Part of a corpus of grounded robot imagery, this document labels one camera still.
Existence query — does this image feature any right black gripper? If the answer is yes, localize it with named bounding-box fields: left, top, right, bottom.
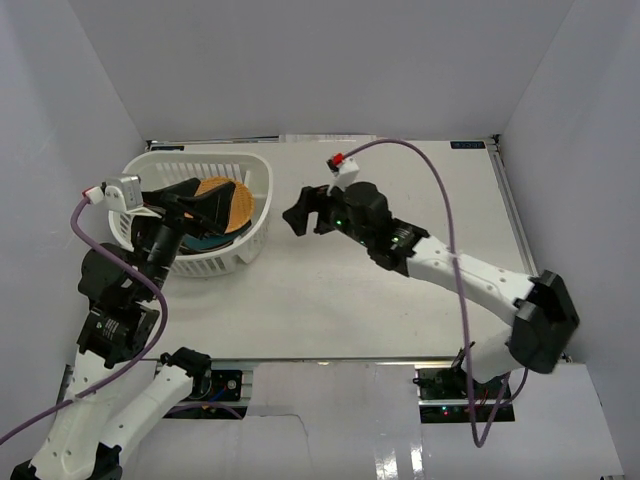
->
left=283, top=177, right=373, bottom=248

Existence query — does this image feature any dark teal angular plate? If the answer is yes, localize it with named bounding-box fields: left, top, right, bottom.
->
left=179, top=232, right=242, bottom=255

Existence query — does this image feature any orange woven round plate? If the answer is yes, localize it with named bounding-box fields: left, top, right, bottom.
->
left=195, top=176, right=255, bottom=234

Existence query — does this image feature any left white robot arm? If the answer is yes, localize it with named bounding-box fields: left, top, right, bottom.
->
left=12, top=176, right=236, bottom=479

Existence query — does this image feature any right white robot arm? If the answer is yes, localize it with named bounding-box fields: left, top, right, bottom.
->
left=282, top=182, right=580, bottom=399

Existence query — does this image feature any white plastic dish bin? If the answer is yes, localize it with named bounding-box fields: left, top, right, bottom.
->
left=108, top=149, right=273, bottom=278

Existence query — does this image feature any blue label sticker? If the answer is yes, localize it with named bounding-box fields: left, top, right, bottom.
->
left=450, top=140, right=486, bottom=150

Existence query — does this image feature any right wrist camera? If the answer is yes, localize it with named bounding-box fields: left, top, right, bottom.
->
left=327, top=153, right=360, bottom=195

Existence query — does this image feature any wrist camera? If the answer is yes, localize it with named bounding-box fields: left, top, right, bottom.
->
left=327, top=153, right=360, bottom=195
left=83, top=174, right=160, bottom=218

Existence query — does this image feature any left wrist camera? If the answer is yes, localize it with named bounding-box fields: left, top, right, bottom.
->
left=83, top=174, right=160, bottom=218

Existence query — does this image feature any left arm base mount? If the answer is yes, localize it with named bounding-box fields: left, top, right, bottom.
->
left=165, top=370, right=247, bottom=420

